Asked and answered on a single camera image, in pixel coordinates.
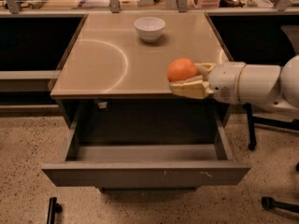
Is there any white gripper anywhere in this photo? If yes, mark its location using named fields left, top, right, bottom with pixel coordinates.
left=169, top=62, right=246, bottom=105

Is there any orange fruit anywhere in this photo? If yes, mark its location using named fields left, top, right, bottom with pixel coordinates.
left=166, top=58, right=197, bottom=82

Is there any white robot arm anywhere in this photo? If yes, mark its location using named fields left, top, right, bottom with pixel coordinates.
left=166, top=57, right=299, bottom=119

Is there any grey cabinet with beige top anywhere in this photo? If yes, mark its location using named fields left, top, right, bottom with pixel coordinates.
left=50, top=10, right=232, bottom=124

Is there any open grey top drawer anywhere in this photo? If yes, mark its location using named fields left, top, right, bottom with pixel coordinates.
left=42, top=104, right=250, bottom=190

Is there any white ceramic bowl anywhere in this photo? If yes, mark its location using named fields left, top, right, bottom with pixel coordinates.
left=135, top=17, right=165, bottom=42

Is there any black table leg with caster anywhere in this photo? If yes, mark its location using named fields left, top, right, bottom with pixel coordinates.
left=243, top=104, right=256, bottom=151

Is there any black chair leg right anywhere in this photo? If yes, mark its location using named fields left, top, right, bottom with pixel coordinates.
left=261, top=196, right=299, bottom=213

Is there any black chair leg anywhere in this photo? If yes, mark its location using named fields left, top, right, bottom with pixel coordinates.
left=261, top=196, right=299, bottom=213
left=47, top=197, right=63, bottom=224

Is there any black chair leg left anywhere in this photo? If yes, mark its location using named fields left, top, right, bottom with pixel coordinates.
left=47, top=197, right=63, bottom=224

